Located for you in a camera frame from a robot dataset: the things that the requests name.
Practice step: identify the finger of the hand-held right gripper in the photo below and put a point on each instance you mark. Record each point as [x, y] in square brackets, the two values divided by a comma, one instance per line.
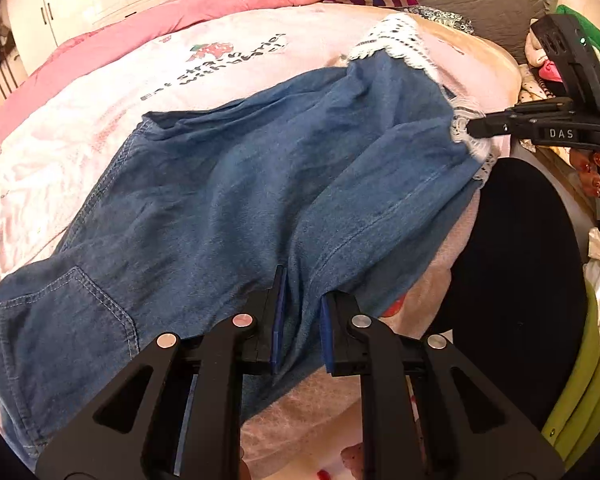
[500, 127]
[545, 107]

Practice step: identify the lime green jacket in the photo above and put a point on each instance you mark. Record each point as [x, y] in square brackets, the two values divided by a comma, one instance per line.
[587, 395]

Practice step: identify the pink quilt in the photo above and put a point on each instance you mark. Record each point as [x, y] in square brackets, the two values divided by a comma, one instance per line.
[130, 25]

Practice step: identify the black round stool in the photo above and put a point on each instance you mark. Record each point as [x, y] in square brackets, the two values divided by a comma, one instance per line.
[520, 285]

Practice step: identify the pink printed bed sheet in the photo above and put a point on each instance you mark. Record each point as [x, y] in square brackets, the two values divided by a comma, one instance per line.
[105, 85]

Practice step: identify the green plush toy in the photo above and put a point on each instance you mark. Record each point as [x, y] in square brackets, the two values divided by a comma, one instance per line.
[597, 35]

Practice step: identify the dark floral cloth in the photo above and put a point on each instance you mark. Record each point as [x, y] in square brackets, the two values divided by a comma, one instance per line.
[445, 17]

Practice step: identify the person's right hand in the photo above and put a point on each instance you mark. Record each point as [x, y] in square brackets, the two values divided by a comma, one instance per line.
[587, 167]

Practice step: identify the beige bed pad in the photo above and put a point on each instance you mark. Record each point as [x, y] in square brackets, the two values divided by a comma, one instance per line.
[497, 62]

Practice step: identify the blue denim pants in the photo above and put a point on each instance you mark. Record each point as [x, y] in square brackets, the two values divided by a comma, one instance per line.
[230, 200]

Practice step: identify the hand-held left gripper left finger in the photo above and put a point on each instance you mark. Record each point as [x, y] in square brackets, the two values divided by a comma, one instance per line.
[278, 325]

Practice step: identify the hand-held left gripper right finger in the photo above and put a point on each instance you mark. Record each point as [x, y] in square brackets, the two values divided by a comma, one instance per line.
[326, 332]

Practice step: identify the pile of soft toys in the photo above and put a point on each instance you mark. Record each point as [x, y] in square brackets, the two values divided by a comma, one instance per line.
[532, 52]

